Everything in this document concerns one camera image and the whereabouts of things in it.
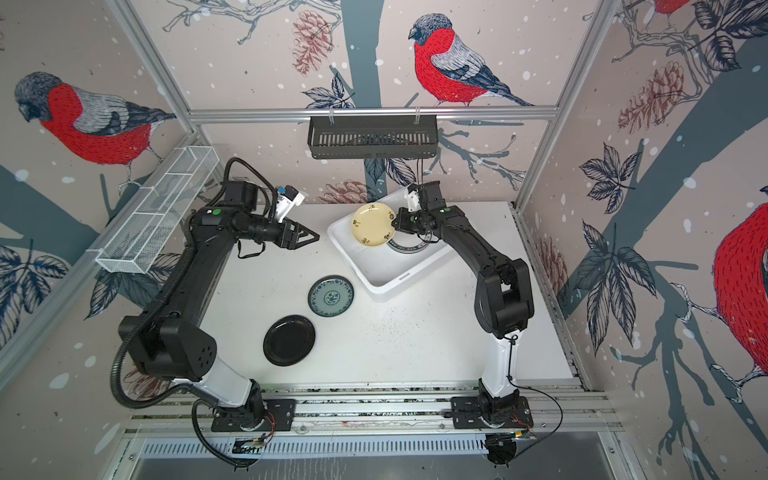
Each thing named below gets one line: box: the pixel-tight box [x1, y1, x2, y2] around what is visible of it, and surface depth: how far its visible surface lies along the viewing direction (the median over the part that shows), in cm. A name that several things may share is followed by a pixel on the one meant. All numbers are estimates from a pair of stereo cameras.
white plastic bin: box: [327, 214, 453, 301], surface depth 93 cm
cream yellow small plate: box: [351, 202, 396, 247], surface depth 95 cm
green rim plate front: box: [387, 230, 440, 253], surface depth 106 cm
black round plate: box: [262, 315, 316, 367], surface depth 87 cm
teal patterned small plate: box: [308, 274, 355, 318], surface depth 97 cm
